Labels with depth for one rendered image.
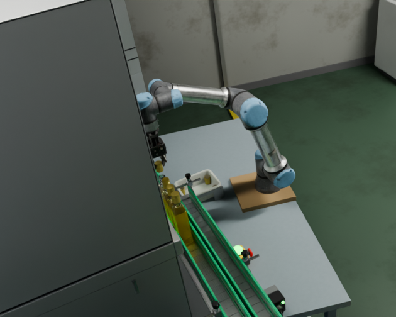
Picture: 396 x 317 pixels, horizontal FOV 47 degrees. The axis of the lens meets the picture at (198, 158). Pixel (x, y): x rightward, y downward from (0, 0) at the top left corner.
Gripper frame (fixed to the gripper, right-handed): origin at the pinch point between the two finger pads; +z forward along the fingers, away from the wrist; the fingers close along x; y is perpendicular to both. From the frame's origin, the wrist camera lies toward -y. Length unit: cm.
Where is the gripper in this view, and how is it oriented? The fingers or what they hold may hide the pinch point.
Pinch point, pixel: (158, 164)
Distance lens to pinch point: 204.1
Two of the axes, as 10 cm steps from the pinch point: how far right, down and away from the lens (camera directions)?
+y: 3.7, 4.9, -7.9
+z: 1.5, 8.1, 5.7
